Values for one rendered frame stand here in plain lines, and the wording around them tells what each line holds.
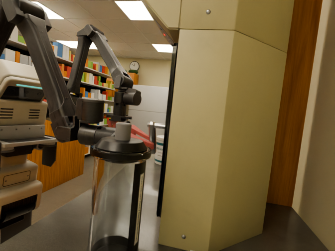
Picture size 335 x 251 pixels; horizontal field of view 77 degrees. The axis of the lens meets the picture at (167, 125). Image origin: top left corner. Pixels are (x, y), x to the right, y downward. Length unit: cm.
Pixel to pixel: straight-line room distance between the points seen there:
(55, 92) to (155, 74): 573
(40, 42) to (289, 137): 84
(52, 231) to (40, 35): 52
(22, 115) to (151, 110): 454
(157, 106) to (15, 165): 453
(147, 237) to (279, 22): 59
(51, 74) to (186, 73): 39
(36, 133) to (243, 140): 100
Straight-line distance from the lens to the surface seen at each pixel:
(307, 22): 93
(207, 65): 46
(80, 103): 61
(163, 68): 630
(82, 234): 58
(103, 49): 114
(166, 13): 50
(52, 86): 67
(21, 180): 129
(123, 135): 38
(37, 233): 60
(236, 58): 47
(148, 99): 558
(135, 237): 43
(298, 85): 87
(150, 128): 51
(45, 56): 71
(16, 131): 118
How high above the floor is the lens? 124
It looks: 4 degrees down
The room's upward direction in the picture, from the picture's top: 6 degrees clockwise
